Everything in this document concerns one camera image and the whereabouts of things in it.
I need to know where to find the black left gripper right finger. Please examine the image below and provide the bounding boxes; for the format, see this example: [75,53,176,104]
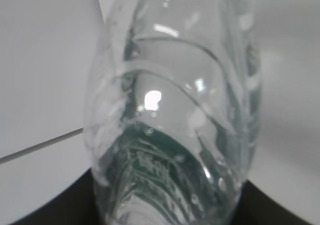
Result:
[234,180,310,225]

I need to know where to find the clear water bottle green label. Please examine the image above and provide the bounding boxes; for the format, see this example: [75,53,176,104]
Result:
[83,0,261,225]

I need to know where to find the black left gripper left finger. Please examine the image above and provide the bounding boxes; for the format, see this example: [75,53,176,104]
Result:
[12,169,101,225]

